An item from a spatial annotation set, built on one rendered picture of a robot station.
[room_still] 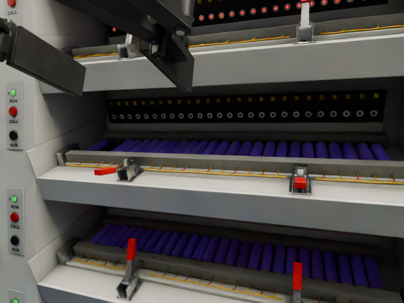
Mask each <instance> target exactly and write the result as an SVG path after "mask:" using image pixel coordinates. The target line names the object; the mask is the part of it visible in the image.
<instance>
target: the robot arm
mask: <svg viewBox="0 0 404 303"><path fill-rule="evenodd" d="M55 1H57V2H60V3H62V4H64V5H66V6H68V7H70V8H73V9H75V10H78V11H80V12H81V13H84V14H86V15H88V16H91V17H93V18H95V19H97V20H99V21H101V22H104V23H106V24H108V25H111V26H113V27H114V28H117V29H119V30H121V31H124V32H126V33H128V34H130V35H132V36H134V37H137V38H139V39H141V42H140V47H139V51H140V52H141V53H142V54H143V55H144V56H145V57H146V58H147V59H148V60H149V61H150V62H151V63H153V64H154V65H155V66H156V67H157V68H158V69H159V70H160V71H161V72H162V73H163V74H164V75H165V76H166V77H167V78H168V79H169V80H170V81H171V82H172V83H173V84H174V85H175V86H176V87H177V88H178V89H180V90H181V91H182V92H185V93H188V92H191V91H192V80H193V73H194V57H193V56H192V54H191V53H190V51H189V39H188V37H187V35H189V34H190V33H191V32H192V22H193V15H194V2H195V0H55ZM7 21H8V19H4V18H0V62H4V61H5V60H6V65H8V66H10V67H12V68H14V69H16V70H18V71H21V72H23V73H25V74H27V75H29V76H31V77H33V78H36V79H38V80H39V81H42V82H44V83H46V84H48V85H50V86H52V87H54V88H57V89H59V90H61V91H63V92H65V93H67V94H69V95H71V96H73V97H82V91H83V87H84V79H85V72H86V67H85V66H83V65H82V64H80V63H78V62H77V61H75V60H74V59H72V58H70V57H69V56H68V55H66V54H64V53H63V52H61V51H60V50H58V49H57V48H55V47H53V46H52V45H50V44H49V43H47V42H46V41H44V40H42V39H41V38H40V37H38V36H36V35H35V34H33V33H32V32H30V31H28V30H27V29H25V28H24V27H22V26H13V29H12V33H11V36H10V31H11V26H12V20H10V22H7Z"/></svg>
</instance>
